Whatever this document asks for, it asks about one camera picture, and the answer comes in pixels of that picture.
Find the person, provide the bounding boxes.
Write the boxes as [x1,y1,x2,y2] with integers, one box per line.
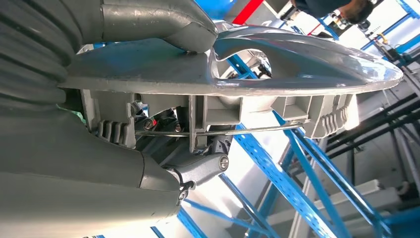
[290,0,375,24]

